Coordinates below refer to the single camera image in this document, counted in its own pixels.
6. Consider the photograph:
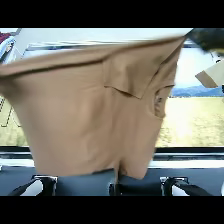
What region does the brown T-shirt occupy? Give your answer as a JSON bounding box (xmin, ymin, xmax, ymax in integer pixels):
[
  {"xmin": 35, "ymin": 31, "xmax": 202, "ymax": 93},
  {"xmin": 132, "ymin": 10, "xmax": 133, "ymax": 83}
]
[{"xmin": 0, "ymin": 34, "xmax": 188, "ymax": 182}]

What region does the beige garment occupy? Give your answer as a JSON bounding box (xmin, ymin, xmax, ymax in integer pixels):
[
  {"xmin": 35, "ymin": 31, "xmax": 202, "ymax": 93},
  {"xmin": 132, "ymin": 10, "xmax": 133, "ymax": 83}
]
[{"xmin": 194, "ymin": 60, "xmax": 224, "ymax": 89}]

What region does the light blue garment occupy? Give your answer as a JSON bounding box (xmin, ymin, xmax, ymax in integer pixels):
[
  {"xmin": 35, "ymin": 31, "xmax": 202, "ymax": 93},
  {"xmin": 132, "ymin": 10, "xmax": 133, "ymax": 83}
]
[{"xmin": 0, "ymin": 35, "xmax": 17, "ymax": 63}]

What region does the red garment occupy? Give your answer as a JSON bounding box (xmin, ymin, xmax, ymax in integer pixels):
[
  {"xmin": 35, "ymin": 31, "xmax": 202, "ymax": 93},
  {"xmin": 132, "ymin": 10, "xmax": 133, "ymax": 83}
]
[{"xmin": 0, "ymin": 31, "xmax": 12, "ymax": 44}]

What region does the silver frame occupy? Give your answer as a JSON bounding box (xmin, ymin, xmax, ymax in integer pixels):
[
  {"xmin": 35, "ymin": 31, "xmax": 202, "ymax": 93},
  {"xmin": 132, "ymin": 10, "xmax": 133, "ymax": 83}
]
[{"xmin": 0, "ymin": 151, "xmax": 224, "ymax": 197}]

